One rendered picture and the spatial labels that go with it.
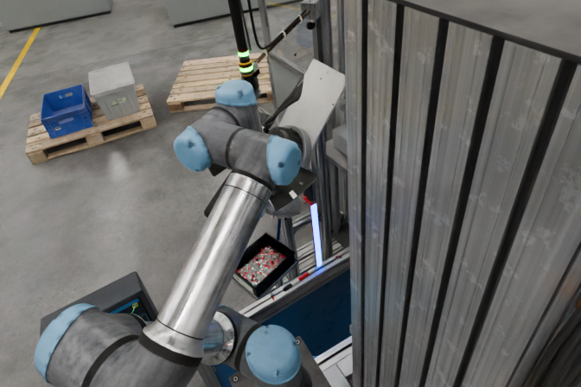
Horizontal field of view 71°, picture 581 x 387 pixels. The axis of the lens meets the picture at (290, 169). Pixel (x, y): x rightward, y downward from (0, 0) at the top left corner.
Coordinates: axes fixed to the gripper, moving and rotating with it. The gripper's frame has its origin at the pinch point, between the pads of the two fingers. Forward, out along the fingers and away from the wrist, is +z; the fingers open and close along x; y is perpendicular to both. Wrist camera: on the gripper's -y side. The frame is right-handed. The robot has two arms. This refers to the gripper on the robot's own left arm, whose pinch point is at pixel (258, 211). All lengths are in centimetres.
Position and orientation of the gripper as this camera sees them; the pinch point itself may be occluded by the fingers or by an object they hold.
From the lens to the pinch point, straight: 101.1
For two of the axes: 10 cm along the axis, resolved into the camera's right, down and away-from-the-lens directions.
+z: 1.1, 7.7, 6.3
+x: 8.3, -4.2, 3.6
